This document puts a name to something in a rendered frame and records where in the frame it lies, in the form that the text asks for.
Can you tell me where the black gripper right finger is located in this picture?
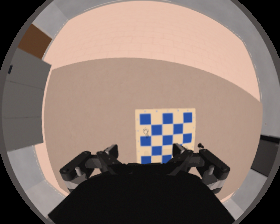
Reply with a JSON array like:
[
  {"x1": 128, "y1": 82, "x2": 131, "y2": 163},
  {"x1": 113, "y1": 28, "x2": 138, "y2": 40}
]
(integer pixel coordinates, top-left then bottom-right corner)
[{"x1": 154, "y1": 143, "x2": 230, "y2": 194}]

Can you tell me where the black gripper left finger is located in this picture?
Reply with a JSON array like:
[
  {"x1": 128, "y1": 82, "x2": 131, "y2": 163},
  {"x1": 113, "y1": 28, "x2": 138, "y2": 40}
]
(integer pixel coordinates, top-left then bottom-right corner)
[{"x1": 59, "y1": 144, "x2": 133, "y2": 192}]

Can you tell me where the blue and cream checkered board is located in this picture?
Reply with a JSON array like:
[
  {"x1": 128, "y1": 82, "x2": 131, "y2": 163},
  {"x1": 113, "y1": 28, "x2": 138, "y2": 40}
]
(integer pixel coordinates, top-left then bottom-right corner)
[{"x1": 135, "y1": 108, "x2": 196, "y2": 164}]

